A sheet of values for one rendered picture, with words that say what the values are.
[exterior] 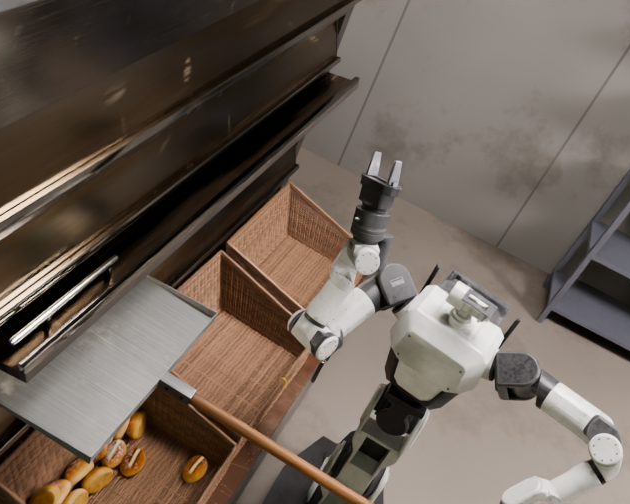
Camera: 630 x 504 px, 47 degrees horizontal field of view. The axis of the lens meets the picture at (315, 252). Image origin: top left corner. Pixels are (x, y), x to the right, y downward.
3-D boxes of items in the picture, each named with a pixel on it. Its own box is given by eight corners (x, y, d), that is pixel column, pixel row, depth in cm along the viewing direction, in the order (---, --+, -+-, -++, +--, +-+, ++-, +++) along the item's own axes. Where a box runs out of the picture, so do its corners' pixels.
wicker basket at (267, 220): (206, 290, 290) (223, 240, 273) (271, 224, 333) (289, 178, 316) (310, 353, 284) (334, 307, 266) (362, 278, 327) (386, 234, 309)
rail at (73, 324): (25, 375, 141) (17, 371, 141) (359, 82, 278) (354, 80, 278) (24, 368, 140) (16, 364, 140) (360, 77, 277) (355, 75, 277)
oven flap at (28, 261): (-31, 330, 141) (-59, 244, 130) (330, 60, 278) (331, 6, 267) (-13, 337, 140) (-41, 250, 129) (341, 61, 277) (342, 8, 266)
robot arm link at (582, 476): (567, 506, 187) (636, 470, 183) (564, 505, 178) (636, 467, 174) (545, 467, 192) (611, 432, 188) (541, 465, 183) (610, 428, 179)
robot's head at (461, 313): (447, 298, 199) (461, 276, 193) (479, 320, 197) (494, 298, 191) (438, 310, 194) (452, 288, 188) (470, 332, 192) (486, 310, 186)
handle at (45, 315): (16, 362, 143) (9, 359, 143) (119, 275, 168) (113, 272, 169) (13, 341, 139) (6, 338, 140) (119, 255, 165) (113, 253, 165)
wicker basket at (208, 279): (112, 384, 245) (124, 331, 227) (204, 296, 288) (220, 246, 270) (231, 465, 237) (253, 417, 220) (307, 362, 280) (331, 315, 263)
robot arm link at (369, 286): (346, 292, 209) (381, 266, 214) (364, 317, 209) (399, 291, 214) (359, 285, 199) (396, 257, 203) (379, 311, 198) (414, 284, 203)
